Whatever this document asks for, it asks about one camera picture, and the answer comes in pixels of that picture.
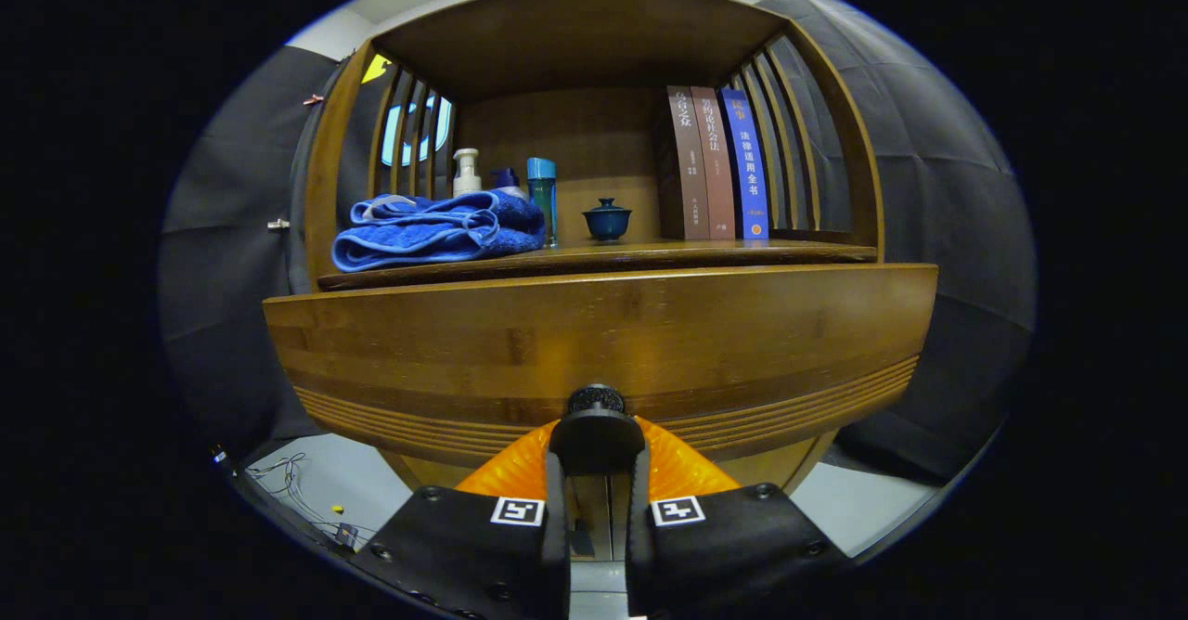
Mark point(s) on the black drawer knob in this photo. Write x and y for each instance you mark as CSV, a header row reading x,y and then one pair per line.
x,y
597,439

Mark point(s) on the blue book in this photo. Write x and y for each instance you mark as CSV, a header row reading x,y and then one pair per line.
x,y
747,165

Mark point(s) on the reddish brown book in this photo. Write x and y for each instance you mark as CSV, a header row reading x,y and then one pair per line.
x,y
716,165

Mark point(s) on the white pump bottle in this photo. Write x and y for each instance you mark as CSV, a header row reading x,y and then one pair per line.
x,y
466,179

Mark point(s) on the folded blue towel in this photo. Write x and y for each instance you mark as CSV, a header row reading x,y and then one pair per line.
x,y
436,235

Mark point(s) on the dark blue lidded teacup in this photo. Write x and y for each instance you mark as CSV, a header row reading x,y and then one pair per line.
x,y
607,223

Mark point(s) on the brown wooden countertop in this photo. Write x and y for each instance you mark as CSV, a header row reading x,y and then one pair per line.
x,y
650,256

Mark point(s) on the clear teal bottle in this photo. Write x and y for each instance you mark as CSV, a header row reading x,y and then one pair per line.
x,y
541,195

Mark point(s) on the brown wooden cabinet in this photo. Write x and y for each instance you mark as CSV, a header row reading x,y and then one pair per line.
x,y
575,45

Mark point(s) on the white lotion bottle blue cap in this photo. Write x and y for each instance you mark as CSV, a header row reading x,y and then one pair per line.
x,y
506,180

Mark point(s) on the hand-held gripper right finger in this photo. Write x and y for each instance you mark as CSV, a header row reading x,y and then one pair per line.
x,y
639,546

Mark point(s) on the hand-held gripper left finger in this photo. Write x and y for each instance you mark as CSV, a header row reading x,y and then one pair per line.
x,y
555,546

